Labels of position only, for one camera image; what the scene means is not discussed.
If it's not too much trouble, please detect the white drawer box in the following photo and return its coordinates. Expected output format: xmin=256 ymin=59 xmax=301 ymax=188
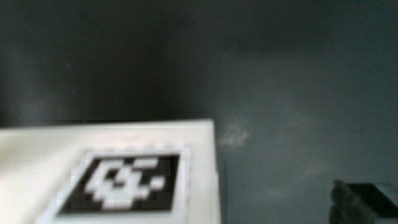
xmin=0 ymin=120 xmax=223 ymax=224

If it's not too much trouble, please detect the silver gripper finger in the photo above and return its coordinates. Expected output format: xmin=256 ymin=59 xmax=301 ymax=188
xmin=329 ymin=180 xmax=398 ymax=224

